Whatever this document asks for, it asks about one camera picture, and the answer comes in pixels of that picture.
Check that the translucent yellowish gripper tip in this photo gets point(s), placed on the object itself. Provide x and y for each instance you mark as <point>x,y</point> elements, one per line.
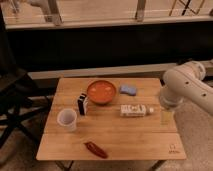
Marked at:
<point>166,117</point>

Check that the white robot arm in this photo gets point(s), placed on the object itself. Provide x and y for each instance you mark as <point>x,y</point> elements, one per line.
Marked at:
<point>185,81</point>

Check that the black and white eraser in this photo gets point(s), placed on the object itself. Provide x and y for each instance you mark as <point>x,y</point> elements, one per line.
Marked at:
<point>82,104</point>

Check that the clear plastic bottle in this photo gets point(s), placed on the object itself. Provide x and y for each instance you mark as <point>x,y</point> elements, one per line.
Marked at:
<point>135,110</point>

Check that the blue sponge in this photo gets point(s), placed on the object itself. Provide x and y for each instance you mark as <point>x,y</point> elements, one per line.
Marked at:
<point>126,89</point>

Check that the orange bowl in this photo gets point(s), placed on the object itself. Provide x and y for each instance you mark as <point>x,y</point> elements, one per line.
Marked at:
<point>101,92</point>

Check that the wooden folding table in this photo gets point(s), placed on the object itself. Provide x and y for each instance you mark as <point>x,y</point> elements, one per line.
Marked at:
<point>142,138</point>

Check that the red chili pepper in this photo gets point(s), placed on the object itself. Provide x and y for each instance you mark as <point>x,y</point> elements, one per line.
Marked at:
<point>96,150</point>

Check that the white plastic cup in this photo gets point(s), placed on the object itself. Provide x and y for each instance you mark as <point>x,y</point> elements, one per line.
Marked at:
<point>67,118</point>

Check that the black office chair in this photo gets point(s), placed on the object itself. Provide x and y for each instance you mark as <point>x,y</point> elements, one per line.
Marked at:
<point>15,87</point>

